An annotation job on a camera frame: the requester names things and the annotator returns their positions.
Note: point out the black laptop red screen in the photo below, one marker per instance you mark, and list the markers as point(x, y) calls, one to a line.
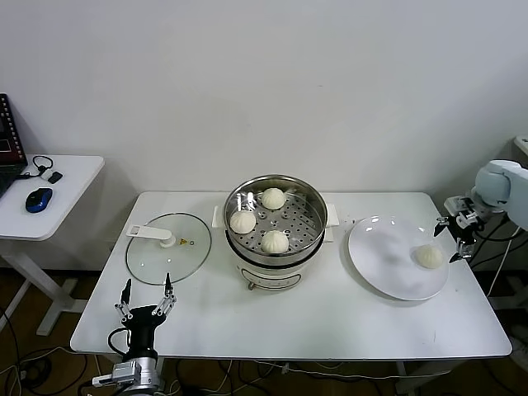
point(10, 136)

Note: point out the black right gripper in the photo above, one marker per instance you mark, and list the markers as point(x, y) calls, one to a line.
point(464, 231)

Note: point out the stainless steel steamer basket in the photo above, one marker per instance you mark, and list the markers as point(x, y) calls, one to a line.
point(307, 210)

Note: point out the white desk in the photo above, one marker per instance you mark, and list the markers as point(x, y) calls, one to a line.
point(523, 145)

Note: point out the white steamed baozi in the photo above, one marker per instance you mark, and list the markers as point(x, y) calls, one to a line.
point(273, 198)
point(274, 241)
point(429, 256)
point(242, 222)

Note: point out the white side table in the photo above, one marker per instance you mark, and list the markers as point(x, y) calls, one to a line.
point(62, 206)

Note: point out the white round plate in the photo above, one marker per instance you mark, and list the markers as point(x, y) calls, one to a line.
point(379, 255)

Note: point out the blue black computer mouse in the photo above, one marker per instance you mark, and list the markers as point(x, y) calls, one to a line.
point(38, 200)

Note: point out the small black device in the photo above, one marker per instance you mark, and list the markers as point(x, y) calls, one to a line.
point(55, 178)

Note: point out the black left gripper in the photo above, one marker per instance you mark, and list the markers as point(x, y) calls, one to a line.
point(144, 323)

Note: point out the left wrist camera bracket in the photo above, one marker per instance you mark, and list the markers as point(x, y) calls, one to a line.
point(111, 374)

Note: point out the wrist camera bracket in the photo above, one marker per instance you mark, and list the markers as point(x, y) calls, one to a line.
point(458, 206)
point(111, 374)

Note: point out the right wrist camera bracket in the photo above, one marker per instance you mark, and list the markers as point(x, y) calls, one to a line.
point(458, 206)

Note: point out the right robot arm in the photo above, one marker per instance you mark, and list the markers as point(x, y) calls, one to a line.
point(499, 181)

